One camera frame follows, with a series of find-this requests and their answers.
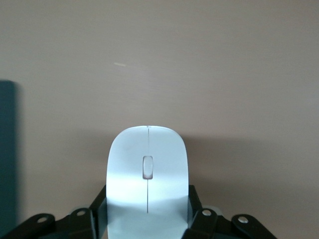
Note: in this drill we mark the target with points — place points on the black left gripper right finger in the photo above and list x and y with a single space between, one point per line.
211 226

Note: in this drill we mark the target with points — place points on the white computer mouse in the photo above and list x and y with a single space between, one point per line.
129 161

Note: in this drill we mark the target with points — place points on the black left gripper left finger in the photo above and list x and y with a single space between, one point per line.
82 224

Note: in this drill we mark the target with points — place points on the black mouse pad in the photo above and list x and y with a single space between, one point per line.
8 149

